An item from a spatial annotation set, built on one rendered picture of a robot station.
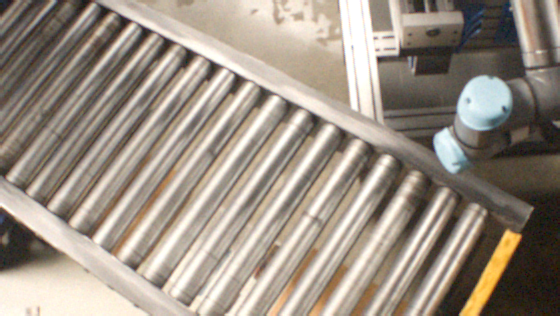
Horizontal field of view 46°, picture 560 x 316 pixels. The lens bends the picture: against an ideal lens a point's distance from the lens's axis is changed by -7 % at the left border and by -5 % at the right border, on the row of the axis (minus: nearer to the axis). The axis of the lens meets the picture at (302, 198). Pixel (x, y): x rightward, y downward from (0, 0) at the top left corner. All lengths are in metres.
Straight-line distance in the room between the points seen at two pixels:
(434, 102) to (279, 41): 0.65
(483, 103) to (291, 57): 1.47
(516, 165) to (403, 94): 0.45
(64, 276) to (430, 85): 1.28
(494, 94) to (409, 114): 1.04
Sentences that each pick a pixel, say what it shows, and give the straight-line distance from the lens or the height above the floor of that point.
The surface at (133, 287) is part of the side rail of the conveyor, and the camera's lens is 1.33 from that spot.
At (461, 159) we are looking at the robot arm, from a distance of 1.12.
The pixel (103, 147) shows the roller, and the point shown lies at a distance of 1.46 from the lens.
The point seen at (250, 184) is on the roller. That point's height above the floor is 0.80.
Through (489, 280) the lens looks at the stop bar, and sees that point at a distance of 1.27.
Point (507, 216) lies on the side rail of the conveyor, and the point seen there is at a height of 0.80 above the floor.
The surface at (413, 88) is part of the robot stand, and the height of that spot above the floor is 0.21.
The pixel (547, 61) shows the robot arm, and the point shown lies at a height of 1.15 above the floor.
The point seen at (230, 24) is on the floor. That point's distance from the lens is 2.55.
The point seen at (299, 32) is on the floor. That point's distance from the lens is 2.49.
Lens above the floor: 2.03
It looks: 68 degrees down
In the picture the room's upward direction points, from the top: 10 degrees counter-clockwise
